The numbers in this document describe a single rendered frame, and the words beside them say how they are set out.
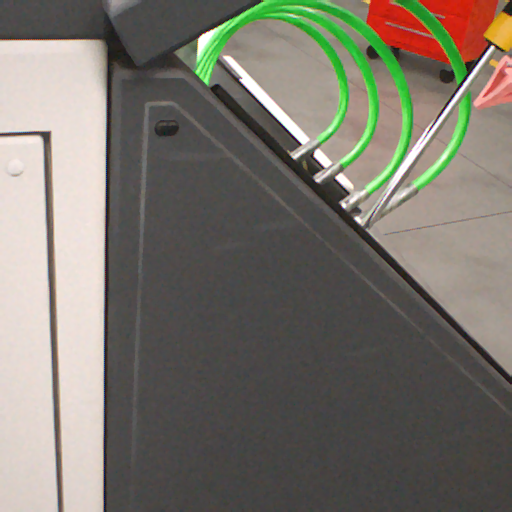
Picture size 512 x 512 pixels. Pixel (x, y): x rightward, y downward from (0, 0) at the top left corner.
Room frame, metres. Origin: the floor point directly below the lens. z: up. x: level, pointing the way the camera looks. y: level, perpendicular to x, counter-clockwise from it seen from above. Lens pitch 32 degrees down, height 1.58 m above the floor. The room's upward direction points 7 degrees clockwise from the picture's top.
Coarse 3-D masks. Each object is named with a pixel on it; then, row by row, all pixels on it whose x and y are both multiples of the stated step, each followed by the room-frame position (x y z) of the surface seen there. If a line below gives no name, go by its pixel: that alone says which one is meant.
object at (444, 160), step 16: (400, 0) 0.83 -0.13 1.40; (416, 0) 0.84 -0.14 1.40; (416, 16) 0.85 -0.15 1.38; (432, 16) 0.85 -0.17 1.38; (432, 32) 0.86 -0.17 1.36; (208, 48) 0.75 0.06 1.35; (448, 48) 0.86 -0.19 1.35; (464, 64) 0.87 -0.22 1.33; (464, 112) 0.88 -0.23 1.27; (464, 128) 0.88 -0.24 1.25; (448, 160) 0.88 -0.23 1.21; (432, 176) 0.87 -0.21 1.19
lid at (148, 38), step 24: (120, 0) 0.36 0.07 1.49; (144, 0) 0.36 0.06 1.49; (168, 0) 0.36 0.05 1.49; (192, 0) 0.37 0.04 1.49; (216, 0) 0.37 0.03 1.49; (240, 0) 0.38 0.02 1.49; (264, 0) 0.38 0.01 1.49; (120, 24) 0.35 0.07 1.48; (144, 24) 0.36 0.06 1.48; (168, 24) 0.36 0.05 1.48; (192, 24) 0.37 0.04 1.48; (216, 24) 0.37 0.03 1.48; (144, 48) 0.36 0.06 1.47; (168, 48) 0.36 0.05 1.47
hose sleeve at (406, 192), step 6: (408, 186) 0.86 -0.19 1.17; (414, 186) 0.86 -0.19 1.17; (402, 192) 0.86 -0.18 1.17; (408, 192) 0.86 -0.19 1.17; (414, 192) 0.86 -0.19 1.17; (396, 198) 0.85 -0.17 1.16; (402, 198) 0.85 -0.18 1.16; (408, 198) 0.86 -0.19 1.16; (390, 204) 0.85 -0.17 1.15; (396, 204) 0.85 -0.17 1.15; (402, 204) 0.86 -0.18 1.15; (384, 210) 0.85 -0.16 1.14; (390, 210) 0.85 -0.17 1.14; (360, 216) 0.84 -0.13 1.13
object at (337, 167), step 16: (256, 16) 0.94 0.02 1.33; (304, 16) 0.97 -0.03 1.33; (320, 16) 0.98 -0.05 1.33; (336, 32) 0.99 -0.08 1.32; (352, 48) 1.00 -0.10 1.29; (208, 64) 0.92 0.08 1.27; (368, 64) 1.01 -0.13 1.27; (368, 80) 1.01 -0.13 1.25; (368, 128) 1.02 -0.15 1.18; (352, 160) 1.01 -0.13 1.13; (320, 176) 0.99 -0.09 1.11
